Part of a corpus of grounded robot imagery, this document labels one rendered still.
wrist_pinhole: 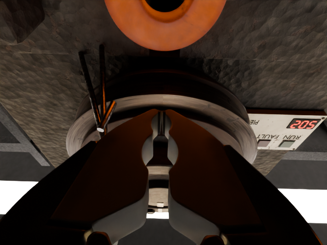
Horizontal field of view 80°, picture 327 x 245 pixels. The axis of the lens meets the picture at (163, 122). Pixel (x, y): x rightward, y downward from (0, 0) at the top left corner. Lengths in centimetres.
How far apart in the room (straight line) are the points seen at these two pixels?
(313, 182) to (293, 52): 914
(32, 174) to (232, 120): 881
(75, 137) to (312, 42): 51
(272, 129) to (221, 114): 33
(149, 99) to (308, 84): 43
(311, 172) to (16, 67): 961
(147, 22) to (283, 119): 50
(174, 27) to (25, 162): 933
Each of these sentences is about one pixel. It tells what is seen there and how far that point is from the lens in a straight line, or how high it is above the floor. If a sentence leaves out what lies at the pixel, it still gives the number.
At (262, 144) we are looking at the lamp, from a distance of 75.
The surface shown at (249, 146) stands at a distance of 49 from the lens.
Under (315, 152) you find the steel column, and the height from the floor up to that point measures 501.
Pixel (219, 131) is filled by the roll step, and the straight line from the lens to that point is 40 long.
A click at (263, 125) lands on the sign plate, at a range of 67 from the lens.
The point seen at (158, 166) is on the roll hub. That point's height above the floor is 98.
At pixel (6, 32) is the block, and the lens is 34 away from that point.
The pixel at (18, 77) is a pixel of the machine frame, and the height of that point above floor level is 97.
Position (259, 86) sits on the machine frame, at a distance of 57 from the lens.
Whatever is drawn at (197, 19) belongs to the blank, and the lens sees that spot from 30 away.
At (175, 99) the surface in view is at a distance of 35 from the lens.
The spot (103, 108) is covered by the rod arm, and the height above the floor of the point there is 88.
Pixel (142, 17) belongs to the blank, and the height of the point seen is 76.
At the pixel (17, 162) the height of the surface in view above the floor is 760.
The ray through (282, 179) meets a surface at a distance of 894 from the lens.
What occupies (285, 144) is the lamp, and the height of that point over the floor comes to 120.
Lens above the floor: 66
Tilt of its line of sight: 49 degrees up
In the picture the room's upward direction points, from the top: 178 degrees counter-clockwise
